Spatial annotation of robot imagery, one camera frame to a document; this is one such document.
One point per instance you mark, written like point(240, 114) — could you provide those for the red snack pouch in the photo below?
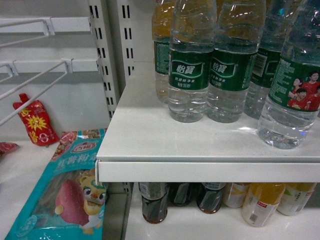
point(37, 123)

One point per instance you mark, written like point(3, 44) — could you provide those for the dark tea bottle middle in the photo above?
point(180, 193)

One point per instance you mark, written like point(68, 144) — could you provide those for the water bottle red players label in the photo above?
point(293, 101)

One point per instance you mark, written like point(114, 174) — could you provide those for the water bottle green label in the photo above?
point(161, 30)
point(191, 46)
point(239, 31)

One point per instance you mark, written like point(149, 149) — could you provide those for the yellow drink bottle lower right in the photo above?
point(295, 197)

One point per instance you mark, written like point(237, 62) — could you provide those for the white lower shelf board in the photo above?
point(189, 223)

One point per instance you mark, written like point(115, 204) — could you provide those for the dark tea bottle right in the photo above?
point(209, 197)

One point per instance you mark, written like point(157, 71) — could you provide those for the yellow drink bottle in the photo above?
point(295, 197)
point(235, 193)
point(261, 201)

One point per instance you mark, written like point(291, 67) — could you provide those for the teal sweet potato noodle bag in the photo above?
point(67, 203)

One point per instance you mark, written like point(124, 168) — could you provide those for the water bottle leftmost green label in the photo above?
point(191, 46)

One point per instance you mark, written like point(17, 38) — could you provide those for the dark tea bottle front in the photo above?
point(154, 197)

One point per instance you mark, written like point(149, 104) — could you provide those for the white wire display hook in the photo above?
point(54, 60)

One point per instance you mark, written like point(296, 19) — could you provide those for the yellow drink bottle lower rear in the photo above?
point(235, 193)

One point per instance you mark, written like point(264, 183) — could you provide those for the yellow drink bottle lower front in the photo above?
point(261, 201)

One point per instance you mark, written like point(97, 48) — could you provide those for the white water shelf board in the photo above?
point(144, 144)

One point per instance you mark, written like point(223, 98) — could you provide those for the white slotted shelf upright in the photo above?
point(110, 23)

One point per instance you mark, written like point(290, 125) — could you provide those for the dark tea bottle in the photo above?
point(180, 193)
point(154, 197)
point(209, 197)

